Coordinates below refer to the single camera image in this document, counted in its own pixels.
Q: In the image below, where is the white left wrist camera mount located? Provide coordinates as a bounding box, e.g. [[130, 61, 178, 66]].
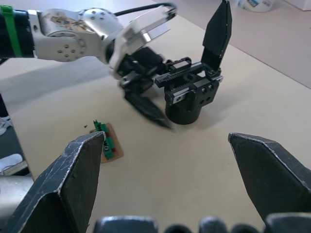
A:
[[107, 3, 178, 80]]

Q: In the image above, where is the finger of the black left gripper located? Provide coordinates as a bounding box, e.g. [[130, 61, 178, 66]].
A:
[[124, 91, 175, 130]]

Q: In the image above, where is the black loose gripper finger piece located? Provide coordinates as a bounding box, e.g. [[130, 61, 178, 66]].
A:
[[200, 0, 233, 71]]

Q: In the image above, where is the black gripper body assembly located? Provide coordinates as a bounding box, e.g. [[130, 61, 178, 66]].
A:
[[155, 56, 224, 126]]

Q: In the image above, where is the green strap on arm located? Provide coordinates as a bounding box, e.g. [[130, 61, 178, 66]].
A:
[[0, 5, 23, 57]]

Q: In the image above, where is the brown board with green terminals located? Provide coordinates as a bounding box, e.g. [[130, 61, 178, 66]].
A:
[[89, 119, 124, 164]]

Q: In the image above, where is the white round container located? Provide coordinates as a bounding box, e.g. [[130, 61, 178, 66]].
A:
[[236, 0, 278, 12]]

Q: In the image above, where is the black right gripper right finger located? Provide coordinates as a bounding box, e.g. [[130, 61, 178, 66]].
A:
[[227, 132, 311, 228]]

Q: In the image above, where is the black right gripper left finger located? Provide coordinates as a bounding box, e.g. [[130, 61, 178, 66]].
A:
[[0, 131, 106, 233]]

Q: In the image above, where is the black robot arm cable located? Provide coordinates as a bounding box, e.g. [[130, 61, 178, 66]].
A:
[[113, 2, 178, 18]]

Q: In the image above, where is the white sneaker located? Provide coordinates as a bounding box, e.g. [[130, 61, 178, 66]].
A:
[[0, 116, 13, 136], [0, 153, 23, 175]]

